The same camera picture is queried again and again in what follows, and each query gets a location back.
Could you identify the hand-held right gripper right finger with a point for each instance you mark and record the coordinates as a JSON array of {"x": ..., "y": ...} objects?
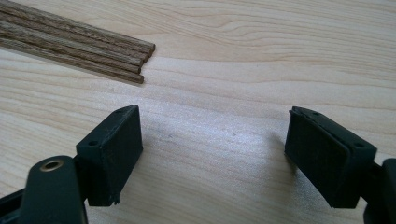
[{"x": 323, "y": 161}]

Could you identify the pile of wooden chopsticks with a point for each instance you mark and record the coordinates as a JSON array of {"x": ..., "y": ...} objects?
[{"x": 77, "y": 46}]

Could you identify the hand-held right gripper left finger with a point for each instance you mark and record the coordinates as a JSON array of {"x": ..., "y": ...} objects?
[{"x": 109, "y": 161}]

